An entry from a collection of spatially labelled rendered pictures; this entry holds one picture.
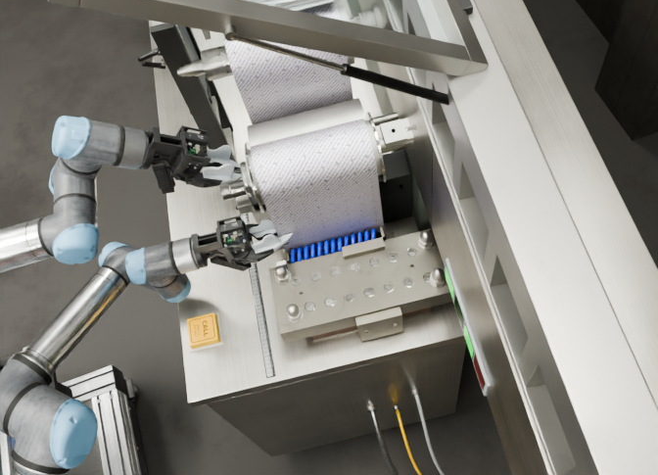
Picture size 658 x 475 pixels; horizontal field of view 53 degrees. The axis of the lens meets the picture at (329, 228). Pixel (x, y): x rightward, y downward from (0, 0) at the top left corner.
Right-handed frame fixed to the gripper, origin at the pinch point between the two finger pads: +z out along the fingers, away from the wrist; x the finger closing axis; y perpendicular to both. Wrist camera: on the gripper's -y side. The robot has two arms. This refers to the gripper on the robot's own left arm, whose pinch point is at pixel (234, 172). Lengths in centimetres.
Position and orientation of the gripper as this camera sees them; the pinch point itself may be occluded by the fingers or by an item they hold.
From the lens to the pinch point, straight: 138.7
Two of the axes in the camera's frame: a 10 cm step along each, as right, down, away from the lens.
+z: 8.3, 1.1, 5.5
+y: 5.2, -5.1, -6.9
